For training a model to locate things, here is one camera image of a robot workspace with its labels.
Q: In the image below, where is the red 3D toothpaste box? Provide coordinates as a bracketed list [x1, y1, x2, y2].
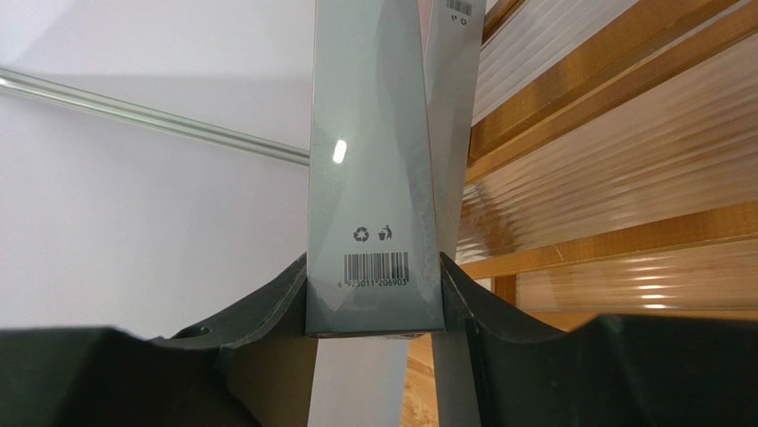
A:
[423, 1, 487, 426]

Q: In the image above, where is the wooden two-tier shelf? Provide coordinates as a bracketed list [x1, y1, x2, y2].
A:
[399, 1, 757, 426]

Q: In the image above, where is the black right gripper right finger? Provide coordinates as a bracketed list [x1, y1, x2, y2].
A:
[431, 255, 757, 426]

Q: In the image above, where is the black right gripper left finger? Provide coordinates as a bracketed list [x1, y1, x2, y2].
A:
[1, 257, 318, 426]

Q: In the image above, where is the aluminium frame post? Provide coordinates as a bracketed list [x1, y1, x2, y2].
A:
[1, 68, 310, 166]

